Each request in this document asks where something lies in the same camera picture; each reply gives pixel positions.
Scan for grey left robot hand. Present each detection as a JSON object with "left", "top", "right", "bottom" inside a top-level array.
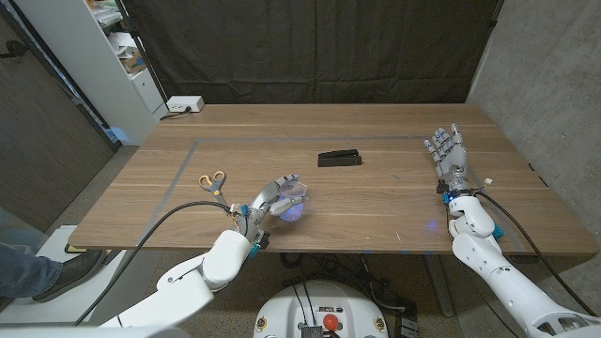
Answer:
[{"left": 231, "top": 173, "right": 307, "bottom": 246}]

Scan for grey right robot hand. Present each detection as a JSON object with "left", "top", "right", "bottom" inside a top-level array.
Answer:
[{"left": 424, "top": 122, "right": 471, "bottom": 194}]

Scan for clear plastic measuring cup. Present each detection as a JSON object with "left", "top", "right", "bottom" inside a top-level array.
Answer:
[{"left": 277, "top": 181, "right": 310, "bottom": 223}]

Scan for black stapler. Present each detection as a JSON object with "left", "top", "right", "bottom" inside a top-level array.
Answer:
[{"left": 316, "top": 148, "right": 363, "bottom": 168}]

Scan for white robot torso base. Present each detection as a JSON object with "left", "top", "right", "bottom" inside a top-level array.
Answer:
[{"left": 253, "top": 280, "right": 390, "bottom": 338}]

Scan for white power strip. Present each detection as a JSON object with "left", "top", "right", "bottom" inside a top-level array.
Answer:
[{"left": 165, "top": 95, "right": 206, "bottom": 114}]

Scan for black fabric backdrop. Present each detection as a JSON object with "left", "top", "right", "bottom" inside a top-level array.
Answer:
[{"left": 120, "top": 0, "right": 504, "bottom": 105}]

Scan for black power adapter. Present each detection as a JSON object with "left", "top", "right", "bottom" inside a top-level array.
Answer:
[{"left": 393, "top": 300, "right": 420, "bottom": 338}]

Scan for cardboard box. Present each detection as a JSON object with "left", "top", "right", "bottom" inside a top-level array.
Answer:
[{"left": 119, "top": 46, "right": 147, "bottom": 75}]

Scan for dark leather shoe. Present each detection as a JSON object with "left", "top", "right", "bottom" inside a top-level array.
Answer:
[{"left": 32, "top": 248, "right": 105, "bottom": 303}]

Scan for white floor platform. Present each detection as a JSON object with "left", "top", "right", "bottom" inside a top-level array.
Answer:
[{"left": 0, "top": 224, "right": 165, "bottom": 326}]

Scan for white shelf cabinet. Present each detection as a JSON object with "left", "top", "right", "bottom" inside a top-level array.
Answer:
[{"left": 13, "top": 0, "right": 169, "bottom": 146}]

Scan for person leg in jeans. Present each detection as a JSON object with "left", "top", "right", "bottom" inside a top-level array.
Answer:
[{"left": 0, "top": 242, "right": 65, "bottom": 300}]

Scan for orange handled scissors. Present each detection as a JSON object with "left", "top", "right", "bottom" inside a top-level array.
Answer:
[{"left": 197, "top": 170, "right": 229, "bottom": 208}]

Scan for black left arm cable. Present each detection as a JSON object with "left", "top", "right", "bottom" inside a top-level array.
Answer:
[{"left": 72, "top": 200, "right": 237, "bottom": 328}]

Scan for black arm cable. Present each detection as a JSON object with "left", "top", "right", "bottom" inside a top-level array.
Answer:
[
  {"left": 72, "top": 200, "right": 237, "bottom": 328},
  {"left": 472, "top": 189, "right": 598, "bottom": 316}
]

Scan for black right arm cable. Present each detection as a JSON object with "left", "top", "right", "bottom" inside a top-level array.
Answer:
[{"left": 472, "top": 189, "right": 598, "bottom": 316}]

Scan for black door handle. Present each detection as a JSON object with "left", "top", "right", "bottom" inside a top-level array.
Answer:
[{"left": 0, "top": 39, "right": 28, "bottom": 60}]

